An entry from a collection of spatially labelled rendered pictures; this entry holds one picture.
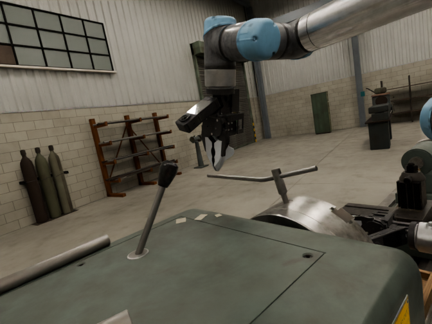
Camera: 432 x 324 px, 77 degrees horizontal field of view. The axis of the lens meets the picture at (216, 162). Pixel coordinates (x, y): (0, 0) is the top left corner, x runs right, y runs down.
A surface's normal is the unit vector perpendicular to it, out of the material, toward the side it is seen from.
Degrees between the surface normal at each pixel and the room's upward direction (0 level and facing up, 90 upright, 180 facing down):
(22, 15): 90
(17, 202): 90
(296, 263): 0
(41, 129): 90
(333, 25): 112
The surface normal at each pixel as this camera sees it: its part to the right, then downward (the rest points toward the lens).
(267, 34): 0.57, 0.25
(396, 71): -0.55, 0.22
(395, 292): 0.53, -0.46
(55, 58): 0.81, -0.07
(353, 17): -0.70, 0.58
